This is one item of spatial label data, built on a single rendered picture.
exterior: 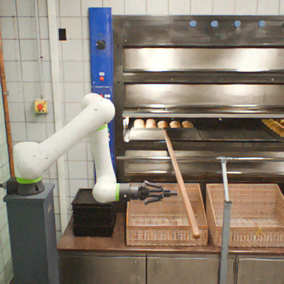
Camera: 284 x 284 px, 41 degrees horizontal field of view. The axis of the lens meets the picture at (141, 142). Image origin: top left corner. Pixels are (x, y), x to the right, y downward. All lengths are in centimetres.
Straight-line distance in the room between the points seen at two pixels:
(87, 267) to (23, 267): 72
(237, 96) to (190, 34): 56
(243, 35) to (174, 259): 164
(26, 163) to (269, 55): 191
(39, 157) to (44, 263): 61
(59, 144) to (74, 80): 119
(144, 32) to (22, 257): 170
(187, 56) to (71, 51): 84
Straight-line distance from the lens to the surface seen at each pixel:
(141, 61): 279
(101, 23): 279
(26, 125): 302
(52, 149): 173
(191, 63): 280
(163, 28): 281
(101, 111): 174
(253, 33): 290
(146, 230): 261
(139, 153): 295
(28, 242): 204
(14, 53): 297
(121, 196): 192
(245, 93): 291
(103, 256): 268
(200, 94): 285
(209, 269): 274
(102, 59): 279
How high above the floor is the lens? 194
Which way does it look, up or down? 15 degrees down
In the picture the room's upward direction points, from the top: straight up
